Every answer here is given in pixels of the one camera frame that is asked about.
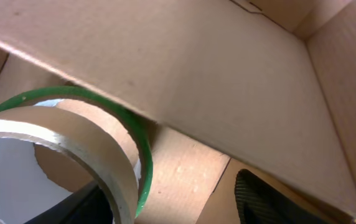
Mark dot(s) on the brown cardboard box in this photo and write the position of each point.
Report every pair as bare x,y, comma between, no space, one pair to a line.
275,87

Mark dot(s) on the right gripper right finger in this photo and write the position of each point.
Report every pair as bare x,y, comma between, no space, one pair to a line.
259,203

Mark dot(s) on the white tape roll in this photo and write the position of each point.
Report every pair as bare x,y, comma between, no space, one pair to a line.
84,142

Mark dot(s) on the green tape roll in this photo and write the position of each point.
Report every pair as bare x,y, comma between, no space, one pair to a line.
125,117

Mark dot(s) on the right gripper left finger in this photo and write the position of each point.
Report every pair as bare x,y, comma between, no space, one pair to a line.
89,205

